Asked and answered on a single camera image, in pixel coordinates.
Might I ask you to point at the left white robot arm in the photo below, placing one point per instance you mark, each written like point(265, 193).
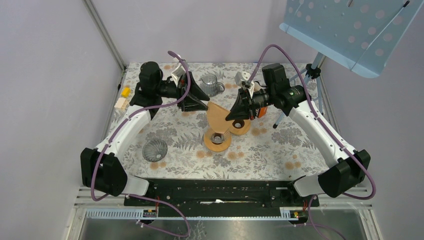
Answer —
point(101, 168)

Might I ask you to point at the brown paper coffee filter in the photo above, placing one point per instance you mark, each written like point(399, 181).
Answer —
point(216, 117)

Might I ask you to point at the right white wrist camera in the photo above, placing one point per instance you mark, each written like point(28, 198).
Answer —
point(242, 79)

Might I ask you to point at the grey glass pitcher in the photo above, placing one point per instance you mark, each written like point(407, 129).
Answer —
point(210, 85)

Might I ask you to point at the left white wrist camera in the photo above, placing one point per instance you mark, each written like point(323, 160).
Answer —
point(177, 73)

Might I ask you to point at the blue perforated stand tray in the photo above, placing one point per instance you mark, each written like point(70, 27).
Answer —
point(360, 35)

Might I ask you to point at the yellow block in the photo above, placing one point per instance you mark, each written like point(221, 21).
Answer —
point(126, 91)

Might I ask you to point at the clear glass dripper cone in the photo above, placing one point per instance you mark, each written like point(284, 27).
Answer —
point(218, 138)

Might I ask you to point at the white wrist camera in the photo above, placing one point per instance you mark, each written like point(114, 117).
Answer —
point(242, 79)
point(177, 73)

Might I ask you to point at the beige wooden block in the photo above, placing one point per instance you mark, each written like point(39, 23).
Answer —
point(121, 103)

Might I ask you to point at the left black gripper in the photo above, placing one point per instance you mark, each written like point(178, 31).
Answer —
point(191, 103)

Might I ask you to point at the wooden ring holder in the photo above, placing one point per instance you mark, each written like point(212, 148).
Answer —
point(240, 126)
point(215, 148)

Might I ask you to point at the floral tablecloth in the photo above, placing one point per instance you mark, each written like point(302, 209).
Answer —
point(263, 153)

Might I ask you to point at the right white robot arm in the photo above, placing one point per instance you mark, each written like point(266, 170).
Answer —
point(346, 165)

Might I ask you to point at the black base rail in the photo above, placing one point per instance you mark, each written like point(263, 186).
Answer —
point(221, 198)

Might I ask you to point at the orange coffee filter box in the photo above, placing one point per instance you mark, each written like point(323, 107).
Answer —
point(261, 112)

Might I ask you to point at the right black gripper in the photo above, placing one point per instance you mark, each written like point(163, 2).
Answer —
point(244, 106)

